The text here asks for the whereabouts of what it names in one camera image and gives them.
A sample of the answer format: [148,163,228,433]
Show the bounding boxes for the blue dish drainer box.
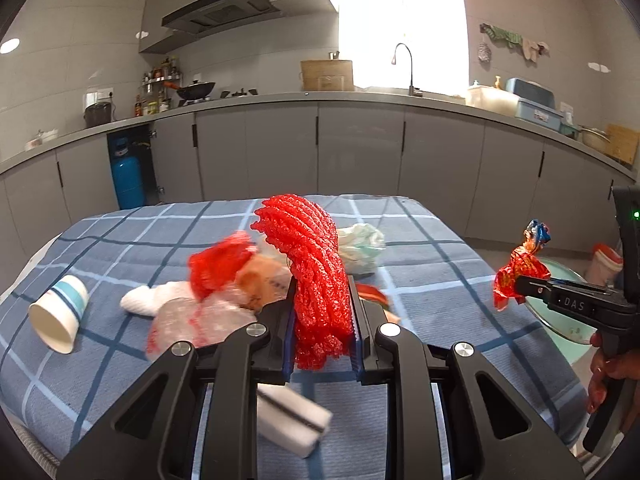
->
[505,77,567,134]

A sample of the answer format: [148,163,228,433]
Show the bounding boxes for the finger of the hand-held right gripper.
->
[514,274,554,309]

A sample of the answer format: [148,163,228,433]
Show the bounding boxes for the dark cooking pot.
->
[84,102,114,129]

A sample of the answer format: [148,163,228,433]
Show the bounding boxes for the red blue candy wrapper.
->
[492,219,553,312]

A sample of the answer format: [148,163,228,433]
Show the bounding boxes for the white foam block black stripe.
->
[256,382,335,459]

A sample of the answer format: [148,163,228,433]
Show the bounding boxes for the beige hanging cloth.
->
[522,39,551,64]

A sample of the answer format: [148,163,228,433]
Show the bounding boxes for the group of seasoning bottles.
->
[132,56,182,117]

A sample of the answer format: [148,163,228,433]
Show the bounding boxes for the metal basin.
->
[579,125,612,154]

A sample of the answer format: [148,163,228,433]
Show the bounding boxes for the wooden cutting board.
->
[606,124,640,166]

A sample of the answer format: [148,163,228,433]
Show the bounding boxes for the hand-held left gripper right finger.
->
[347,275,587,480]

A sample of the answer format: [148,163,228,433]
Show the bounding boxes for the dark blue gas cylinder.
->
[108,132,152,210]

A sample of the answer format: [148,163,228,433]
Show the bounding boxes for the bright kitchen window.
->
[339,0,469,89]

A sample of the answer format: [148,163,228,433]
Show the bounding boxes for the gas stove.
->
[177,87,261,106]

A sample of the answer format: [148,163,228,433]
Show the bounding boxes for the clear bubble wrap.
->
[146,295,261,361]

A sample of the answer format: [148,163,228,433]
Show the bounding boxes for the white paper towel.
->
[120,280,201,318]

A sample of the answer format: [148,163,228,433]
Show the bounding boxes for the red plastic bag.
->
[187,230,258,301]

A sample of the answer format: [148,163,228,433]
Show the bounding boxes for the grey kitchen counter cabinets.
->
[0,91,640,257]

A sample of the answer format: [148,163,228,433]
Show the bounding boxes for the tan printed packet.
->
[235,255,293,313]

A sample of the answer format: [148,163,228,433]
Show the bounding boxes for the steel range hood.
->
[161,0,281,36]

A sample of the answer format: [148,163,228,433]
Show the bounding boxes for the green hanging cloth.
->
[480,22,524,49]

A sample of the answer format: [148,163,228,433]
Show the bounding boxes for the black wok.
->
[164,80,217,101]

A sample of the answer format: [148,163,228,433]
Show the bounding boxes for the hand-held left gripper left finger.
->
[55,275,301,480]

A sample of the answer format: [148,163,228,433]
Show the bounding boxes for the red lid plastic bucket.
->
[585,242,624,286]

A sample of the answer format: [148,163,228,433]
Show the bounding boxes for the white plastic container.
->
[467,81,521,114]

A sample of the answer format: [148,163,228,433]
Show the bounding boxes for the gooseneck kitchen faucet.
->
[391,42,424,97]

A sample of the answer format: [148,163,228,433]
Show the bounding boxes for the green enamel basin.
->
[527,255,608,361]

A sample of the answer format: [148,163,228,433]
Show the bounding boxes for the red foam fruit net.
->
[250,193,357,373]

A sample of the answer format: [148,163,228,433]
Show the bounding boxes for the person's right hand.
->
[587,332,640,431]

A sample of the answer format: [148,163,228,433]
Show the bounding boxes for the green white crumpled packet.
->
[336,222,387,276]

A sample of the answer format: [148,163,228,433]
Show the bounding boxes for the blue plaid blanket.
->
[0,194,591,480]

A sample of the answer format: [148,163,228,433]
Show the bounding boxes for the striped paper cup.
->
[27,274,91,356]

